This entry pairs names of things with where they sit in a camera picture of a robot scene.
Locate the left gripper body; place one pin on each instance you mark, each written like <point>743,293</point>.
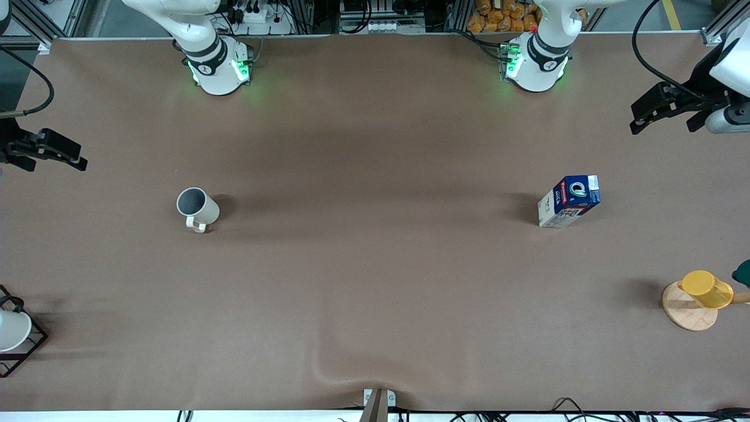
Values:
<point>702,80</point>

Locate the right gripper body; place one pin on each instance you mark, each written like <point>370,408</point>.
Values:
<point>10,143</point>

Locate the blue white milk carton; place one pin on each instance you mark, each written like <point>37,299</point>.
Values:
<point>565,205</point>

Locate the beige mug with grey inside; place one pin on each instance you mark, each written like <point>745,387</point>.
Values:
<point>202,208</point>

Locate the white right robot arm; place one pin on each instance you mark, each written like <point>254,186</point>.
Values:
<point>214,64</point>

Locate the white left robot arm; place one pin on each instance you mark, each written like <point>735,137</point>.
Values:
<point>536,64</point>

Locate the dark green cup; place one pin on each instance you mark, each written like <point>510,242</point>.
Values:
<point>743,274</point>

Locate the yellow plastic cup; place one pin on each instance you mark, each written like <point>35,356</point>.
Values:
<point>706,290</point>

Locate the white cup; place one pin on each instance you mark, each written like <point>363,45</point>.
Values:
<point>12,331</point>

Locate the round wooden cup stand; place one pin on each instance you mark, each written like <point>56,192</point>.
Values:
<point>685,313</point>

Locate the pile of orange bread rolls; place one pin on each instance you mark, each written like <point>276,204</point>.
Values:
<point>498,17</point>

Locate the white power strip black plugs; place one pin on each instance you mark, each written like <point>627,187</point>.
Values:
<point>263,20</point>

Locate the long white power strip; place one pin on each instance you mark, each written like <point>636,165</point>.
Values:
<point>378,27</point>

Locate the brown table mat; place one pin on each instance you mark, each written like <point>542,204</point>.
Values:
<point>375,281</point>

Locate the aluminium frame post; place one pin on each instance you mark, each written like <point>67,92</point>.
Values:
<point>44,29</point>
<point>723,26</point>

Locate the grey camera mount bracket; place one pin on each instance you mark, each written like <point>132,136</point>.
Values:
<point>379,404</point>

